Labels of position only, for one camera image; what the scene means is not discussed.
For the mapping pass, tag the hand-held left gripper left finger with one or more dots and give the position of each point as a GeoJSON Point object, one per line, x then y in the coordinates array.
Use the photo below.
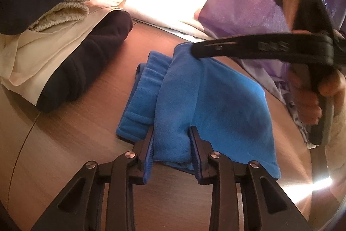
{"type": "Point", "coordinates": [150, 151]}

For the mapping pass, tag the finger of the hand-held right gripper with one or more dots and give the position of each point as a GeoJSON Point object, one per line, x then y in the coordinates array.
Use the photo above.
{"type": "Point", "coordinates": [256, 45]}

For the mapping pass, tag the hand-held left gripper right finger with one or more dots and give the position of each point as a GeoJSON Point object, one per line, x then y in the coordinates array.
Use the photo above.
{"type": "Point", "coordinates": [195, 151]}

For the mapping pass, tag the blue fleece pants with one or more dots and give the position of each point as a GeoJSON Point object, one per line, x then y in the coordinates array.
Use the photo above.
{"type": "Point", "coordinates": [216, 101]}

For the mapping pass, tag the person's right forearm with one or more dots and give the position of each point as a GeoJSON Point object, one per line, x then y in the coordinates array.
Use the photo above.
{"type": "Point", "coordinates": [336, 139]}

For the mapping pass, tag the person's right hand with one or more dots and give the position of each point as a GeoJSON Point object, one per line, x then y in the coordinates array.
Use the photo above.
{"type": "Point", "coordinates": [302, 101]}

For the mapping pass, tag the purple cloth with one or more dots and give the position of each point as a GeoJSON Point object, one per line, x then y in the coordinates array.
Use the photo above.
{"type": "Point", "coordinates": [238, 9]}

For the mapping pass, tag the black fleece garment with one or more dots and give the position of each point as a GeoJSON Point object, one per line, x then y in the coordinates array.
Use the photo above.
{"type": "Point", "coordinates": [89, 63]}

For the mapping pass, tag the cream cloth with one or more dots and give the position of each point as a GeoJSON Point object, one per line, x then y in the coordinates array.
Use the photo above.
{"type": "Point", "coordinates": [32, 57]}

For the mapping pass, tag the cream knitted garment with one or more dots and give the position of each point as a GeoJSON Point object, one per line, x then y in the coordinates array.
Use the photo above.
{"type": "Point", "coordinates": [62, 11]}

